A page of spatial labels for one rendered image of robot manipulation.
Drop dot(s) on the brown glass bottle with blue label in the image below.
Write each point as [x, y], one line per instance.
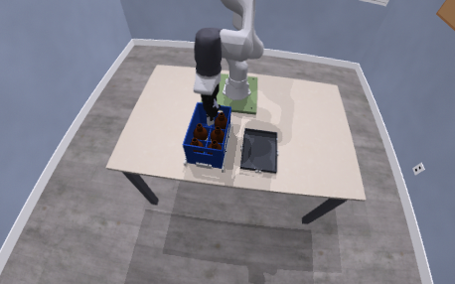
[221, 121]

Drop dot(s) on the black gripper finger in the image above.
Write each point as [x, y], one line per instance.
[205, 102]
[212, 111]

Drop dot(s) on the blue plastic crate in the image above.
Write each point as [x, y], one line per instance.
[200, 116]

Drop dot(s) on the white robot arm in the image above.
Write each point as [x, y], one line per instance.
[212, 45]

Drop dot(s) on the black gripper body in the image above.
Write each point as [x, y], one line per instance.
[214, 95]

